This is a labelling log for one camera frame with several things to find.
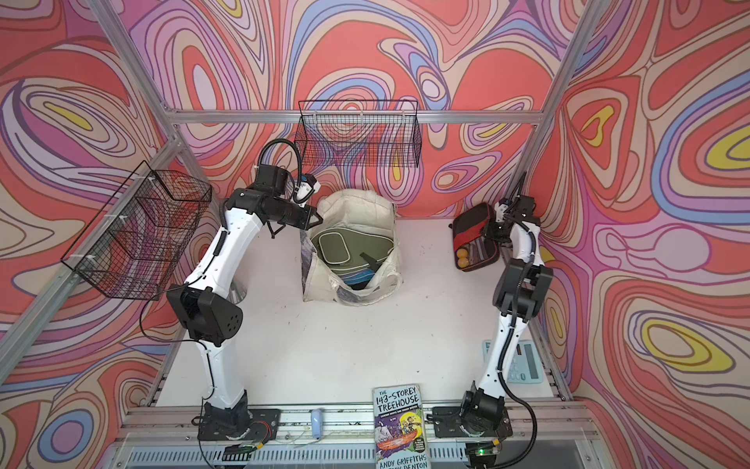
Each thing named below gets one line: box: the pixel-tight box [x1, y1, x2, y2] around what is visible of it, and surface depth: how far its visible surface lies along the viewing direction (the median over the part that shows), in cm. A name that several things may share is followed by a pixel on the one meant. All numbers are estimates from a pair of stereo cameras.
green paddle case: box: [310, 227, 395, 273], surface depth 93 cm
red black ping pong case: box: [448, 202, 500, 271], surface depth 106 cm
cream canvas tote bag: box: [300, 188, 404, 306], surface depth 88 cm
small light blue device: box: [310, 408, 324, 440], surface depth 73 cm
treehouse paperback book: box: [372, 383, 431, 469], surface depth 72 cm
